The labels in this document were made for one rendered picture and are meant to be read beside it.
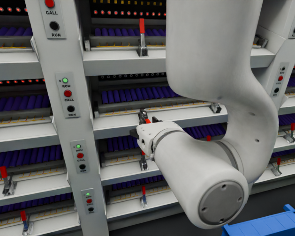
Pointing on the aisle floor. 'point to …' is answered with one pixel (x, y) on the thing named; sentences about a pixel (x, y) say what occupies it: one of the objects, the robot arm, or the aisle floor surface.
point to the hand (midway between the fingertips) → (149, 123)
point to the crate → (269, 225)
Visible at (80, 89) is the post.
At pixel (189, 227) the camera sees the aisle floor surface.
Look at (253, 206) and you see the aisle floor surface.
